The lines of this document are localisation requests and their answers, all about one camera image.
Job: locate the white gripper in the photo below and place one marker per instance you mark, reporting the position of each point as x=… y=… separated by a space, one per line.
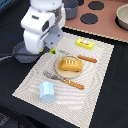
x=42 y=29

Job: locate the orange toy bread loaf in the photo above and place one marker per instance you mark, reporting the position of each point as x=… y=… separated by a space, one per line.
x=71 y=65

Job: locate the yellow toy box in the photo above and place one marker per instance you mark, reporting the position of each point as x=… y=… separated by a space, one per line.
x=85 y=43

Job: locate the light blue milk carton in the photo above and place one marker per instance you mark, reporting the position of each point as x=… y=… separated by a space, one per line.
x=47 y=92

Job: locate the yellow toy banana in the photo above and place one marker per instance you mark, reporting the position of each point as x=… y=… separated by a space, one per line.
x=52 y=51

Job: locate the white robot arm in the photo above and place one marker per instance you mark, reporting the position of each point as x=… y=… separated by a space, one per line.
x=47 y=6

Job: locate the grey frying pan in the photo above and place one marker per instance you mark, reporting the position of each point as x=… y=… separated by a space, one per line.
x=21 y=54

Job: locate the grey cooking pot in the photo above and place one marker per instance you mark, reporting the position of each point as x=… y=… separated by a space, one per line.
x=71 y=8

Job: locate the round wooden plate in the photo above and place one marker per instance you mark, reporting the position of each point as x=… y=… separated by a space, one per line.
x=66 y=74

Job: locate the beige woven placemat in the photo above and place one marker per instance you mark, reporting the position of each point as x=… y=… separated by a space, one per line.
x=73 y=105

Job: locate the beige bowl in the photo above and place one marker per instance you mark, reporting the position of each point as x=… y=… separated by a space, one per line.
x=122 y=15

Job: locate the fork with wooden handle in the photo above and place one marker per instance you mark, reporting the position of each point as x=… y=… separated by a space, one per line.
x=66 y=81

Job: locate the knife with wooden handle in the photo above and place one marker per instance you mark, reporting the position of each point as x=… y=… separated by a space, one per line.
x=79 y=56

